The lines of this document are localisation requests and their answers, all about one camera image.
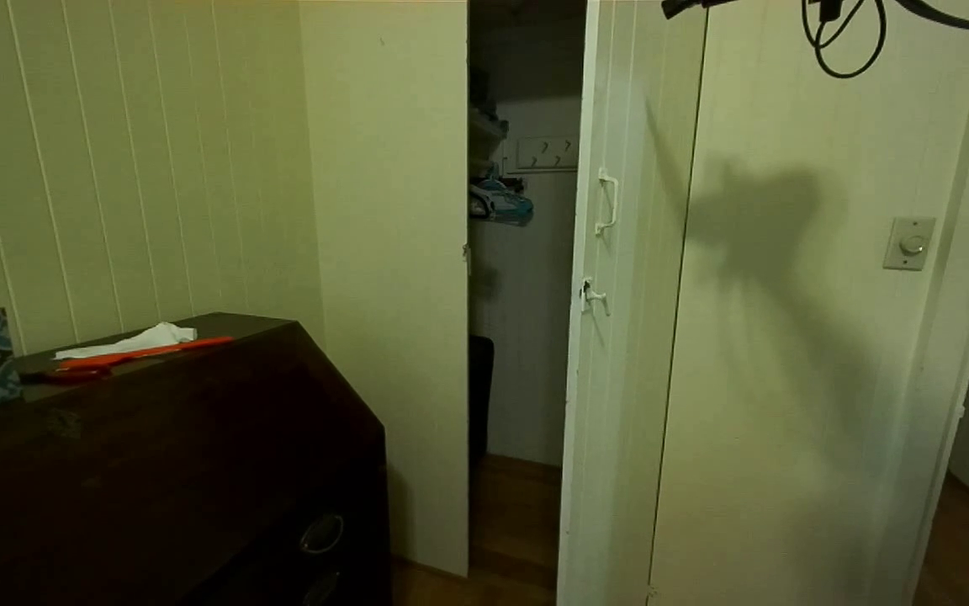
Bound white closet door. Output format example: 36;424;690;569
552;0;969;606

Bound small white door latch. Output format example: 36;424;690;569
571;277;616;319

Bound hanging clothes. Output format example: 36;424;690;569
466;105;539;228

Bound red item with white tissue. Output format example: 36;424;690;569
51;319;239;381

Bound dark wooden slant-front dresser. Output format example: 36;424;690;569
0;314;395;606

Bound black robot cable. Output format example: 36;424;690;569
797;0;969;83

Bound white door pull handle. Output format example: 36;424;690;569
591;168;625;245

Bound round wall dimmer switch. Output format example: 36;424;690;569
881;216;938;277

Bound oval brass drawer handle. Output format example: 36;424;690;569
296;512;349;559

